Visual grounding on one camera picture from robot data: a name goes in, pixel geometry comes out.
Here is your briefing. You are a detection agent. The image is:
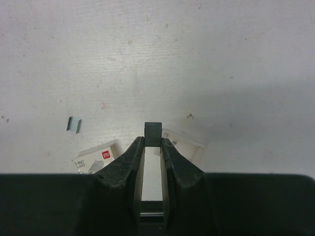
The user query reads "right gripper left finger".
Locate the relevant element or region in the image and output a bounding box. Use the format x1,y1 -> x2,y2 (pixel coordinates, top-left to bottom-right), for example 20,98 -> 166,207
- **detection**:
0,137 -> 145,236

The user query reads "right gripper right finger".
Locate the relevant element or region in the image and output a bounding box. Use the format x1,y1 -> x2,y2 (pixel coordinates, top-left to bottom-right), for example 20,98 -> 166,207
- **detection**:
160,138 -> 315,236

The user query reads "small strip of staples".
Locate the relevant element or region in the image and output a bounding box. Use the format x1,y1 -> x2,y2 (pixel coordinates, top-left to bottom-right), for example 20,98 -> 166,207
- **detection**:
66,117 -> 82,134

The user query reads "staple box with red dot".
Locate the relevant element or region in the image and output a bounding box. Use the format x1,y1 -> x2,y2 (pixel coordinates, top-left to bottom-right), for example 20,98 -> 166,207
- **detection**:
72,140 -> 119,175

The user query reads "open white staple box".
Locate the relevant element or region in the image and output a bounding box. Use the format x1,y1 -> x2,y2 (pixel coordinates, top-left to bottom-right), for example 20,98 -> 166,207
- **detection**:
154,128 -> 206,166

